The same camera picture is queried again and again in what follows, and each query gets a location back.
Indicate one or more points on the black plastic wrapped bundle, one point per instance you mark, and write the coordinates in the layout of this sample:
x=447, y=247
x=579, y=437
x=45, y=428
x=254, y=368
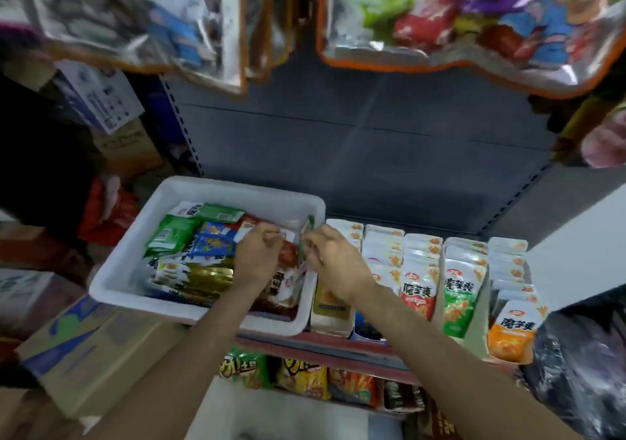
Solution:
x=577, y=366

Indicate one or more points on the person's left hand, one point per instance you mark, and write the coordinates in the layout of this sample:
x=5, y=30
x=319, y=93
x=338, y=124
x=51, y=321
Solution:
x=259, y=255

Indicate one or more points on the orange trimmed toy snack bag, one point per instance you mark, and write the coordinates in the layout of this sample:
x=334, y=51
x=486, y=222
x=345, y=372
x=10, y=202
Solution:
x=137, y=14

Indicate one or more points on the pile of snack packets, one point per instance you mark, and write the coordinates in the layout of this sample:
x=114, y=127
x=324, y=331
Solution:
x=191, y=244

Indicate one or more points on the blue snack packet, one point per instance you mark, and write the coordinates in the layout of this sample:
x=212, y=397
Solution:
x=367, y=329

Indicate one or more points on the person's right forearm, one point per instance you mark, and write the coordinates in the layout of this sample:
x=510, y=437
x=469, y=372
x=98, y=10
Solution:
x=479, y=371

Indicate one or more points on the green display box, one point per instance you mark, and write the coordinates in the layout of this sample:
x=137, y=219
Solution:
x=479, y=322

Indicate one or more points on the person's left forearm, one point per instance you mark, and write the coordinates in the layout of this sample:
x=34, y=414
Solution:
x=166, y=371

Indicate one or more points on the person's right hand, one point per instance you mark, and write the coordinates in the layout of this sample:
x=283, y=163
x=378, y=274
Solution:
x=337, y=264

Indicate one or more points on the orange trimmed colourful candy bag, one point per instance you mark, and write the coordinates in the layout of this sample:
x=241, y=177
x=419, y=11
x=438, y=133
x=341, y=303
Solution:
x=469, y=14

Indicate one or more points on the white blue carton box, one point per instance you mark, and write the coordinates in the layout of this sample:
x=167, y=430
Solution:
x=103, y=97

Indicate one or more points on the orange display box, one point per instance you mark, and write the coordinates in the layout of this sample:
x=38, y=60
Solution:
x=533, y=293

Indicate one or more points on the pale printed carton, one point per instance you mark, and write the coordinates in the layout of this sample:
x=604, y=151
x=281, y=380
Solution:
x=34, y=303

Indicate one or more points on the hanging pink candy bag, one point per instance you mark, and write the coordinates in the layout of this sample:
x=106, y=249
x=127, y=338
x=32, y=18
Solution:
x=606, y=141

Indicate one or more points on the plain brown cardboard carton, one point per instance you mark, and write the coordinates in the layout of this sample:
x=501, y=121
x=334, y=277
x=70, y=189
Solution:
x=127, y=149

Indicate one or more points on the red plastic bag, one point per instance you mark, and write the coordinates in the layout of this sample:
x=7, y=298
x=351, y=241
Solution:
x=106, y=215

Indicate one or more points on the hanging yellow green snack bags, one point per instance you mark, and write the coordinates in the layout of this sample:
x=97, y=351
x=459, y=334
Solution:
x=577, y=112

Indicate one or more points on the white plastic bin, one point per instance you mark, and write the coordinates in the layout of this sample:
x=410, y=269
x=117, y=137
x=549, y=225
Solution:
x=113, y=273

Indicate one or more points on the row of orange chip bags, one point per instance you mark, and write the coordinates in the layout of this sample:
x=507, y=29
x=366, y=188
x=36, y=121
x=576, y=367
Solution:
x=303, y=378

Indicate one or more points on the blue print cardboard carton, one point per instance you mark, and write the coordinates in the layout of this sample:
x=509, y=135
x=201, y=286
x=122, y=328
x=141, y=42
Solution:
x=98, y=352

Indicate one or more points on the red display box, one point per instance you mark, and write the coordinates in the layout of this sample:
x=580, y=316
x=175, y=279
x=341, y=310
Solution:
x=421, y=249

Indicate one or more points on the blue display box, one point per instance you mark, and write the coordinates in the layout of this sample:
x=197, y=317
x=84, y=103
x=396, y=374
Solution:
x=383, y=244

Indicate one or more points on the gold display box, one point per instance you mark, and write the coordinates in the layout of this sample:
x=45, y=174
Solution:
x=331, y=325

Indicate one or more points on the dark red white-label carton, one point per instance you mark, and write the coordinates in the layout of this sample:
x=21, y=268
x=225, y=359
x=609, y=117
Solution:
x=442, y=423

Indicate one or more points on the gold snack packet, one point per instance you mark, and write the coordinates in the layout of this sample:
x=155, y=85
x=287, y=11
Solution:
x=328, y=303

